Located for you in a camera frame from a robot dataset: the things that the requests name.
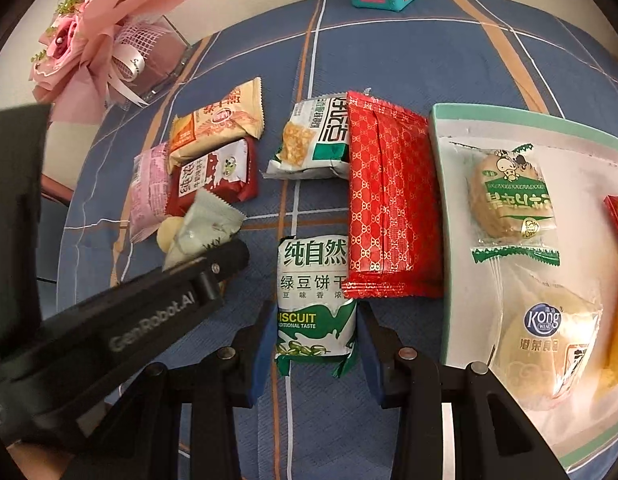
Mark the pink snack packet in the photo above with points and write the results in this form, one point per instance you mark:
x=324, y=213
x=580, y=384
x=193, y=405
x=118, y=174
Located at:
x=149, y=190

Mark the green white cracker packet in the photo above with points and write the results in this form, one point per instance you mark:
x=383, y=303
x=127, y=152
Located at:
x=319, y=135

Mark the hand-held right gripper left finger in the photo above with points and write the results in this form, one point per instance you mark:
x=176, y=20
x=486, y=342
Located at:
x=261, y=355

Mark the grey green small packet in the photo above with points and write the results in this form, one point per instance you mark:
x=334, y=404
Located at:
x=204, y=220

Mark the pink flower bouquet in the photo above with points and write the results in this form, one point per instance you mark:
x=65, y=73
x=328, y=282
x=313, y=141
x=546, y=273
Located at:
x=84, y=35

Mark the clear round pastry packet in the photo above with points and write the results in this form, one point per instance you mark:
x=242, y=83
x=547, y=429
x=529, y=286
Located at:
x=544, y=340

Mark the red gold patterned packet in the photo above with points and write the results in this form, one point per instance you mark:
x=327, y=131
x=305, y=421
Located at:
x=389, y=195

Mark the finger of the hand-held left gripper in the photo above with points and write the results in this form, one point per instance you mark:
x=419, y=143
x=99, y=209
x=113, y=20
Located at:
x=224, y=260

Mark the person's left hand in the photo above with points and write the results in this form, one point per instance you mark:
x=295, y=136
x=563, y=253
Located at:
x=36, y=462

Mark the white tray with teal rim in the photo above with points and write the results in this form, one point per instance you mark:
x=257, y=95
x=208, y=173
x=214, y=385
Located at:
x=579, y=160

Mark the green white biscuit packet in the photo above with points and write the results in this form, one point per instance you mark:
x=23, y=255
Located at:
x=314, y=305

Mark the clear acrylic box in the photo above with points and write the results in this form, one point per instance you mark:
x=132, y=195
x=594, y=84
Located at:
x=159, y=55

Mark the orange beige snack packet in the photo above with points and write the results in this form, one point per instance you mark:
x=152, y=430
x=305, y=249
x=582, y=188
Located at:
x=219, y=120

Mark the green edged pastry packet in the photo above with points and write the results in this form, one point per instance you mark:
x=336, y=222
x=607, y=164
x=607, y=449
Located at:
x=514, y=200

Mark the dark red snack packet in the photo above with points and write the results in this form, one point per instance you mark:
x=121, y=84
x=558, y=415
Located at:
x=219, y=175

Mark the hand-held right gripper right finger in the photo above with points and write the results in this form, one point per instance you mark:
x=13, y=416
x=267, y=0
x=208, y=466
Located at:
x=371, y=360

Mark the pink wooden frame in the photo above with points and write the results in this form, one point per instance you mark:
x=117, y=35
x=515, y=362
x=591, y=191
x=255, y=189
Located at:
x=56, y=187

